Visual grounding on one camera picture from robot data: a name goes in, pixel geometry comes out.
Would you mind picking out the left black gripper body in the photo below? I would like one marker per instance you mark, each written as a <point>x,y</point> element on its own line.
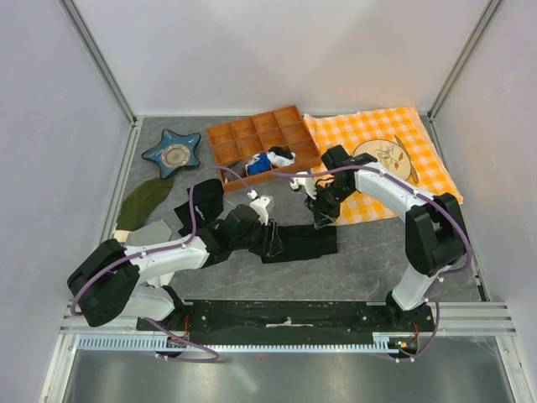
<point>254,241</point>

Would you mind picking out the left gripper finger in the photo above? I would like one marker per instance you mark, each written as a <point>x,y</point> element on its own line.
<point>272,230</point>
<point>271,248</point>

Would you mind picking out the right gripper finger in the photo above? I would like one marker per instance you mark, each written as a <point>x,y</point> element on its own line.
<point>327,217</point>
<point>316,214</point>

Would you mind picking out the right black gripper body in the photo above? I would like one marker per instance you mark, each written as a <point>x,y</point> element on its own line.
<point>332,196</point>

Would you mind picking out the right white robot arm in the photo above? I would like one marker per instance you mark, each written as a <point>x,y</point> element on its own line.
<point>434,231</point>

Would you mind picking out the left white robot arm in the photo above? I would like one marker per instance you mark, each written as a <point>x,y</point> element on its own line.
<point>113,280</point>

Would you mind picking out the black underwear with logo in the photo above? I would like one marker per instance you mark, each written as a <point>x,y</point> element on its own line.
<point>207,204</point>

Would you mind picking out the rolled grey underwear in tray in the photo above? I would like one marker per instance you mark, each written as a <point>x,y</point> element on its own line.
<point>233,171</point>

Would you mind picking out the rolled black white underwear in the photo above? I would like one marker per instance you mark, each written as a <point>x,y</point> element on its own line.
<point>280,157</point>

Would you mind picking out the rolled blue underwear in tray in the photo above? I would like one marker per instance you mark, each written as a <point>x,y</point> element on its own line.
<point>258,164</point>

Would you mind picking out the grey underwear on table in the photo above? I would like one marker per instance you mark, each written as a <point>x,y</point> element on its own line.
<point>155,232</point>

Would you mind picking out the olive green underwear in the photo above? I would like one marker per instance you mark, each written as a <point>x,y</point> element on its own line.
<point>139,204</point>

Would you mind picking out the orange checkered tablecloth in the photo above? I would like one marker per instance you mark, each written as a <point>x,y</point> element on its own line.
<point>404,123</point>

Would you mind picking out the beige decorated plate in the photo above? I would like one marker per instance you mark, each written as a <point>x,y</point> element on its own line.
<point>392,154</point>

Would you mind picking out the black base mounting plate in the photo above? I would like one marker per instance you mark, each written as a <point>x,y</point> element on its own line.
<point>292,323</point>

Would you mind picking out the orange compartment organizer tray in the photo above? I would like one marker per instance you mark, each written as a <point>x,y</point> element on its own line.
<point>242,138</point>

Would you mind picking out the blue star-shaped dish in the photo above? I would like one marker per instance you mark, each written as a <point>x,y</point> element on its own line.
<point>174,151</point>

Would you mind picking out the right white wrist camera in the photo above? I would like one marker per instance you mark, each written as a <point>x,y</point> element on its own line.
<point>302,181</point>

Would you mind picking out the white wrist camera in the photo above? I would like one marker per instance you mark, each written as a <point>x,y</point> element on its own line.
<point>261,204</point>
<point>302,181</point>

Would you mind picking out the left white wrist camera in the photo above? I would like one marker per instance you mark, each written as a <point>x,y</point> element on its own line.
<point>261,204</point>

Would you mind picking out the grey slotted cable duct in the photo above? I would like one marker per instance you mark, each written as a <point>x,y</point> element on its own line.
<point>163,344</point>

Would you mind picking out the right aluminium frame post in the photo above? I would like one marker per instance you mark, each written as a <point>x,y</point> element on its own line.
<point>474,39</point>

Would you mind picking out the aluminium frame post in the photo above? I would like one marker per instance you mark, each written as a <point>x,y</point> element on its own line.
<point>474,39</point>
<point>84,33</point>

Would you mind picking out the left aluminium frame post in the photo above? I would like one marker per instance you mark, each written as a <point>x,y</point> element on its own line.
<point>84,33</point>

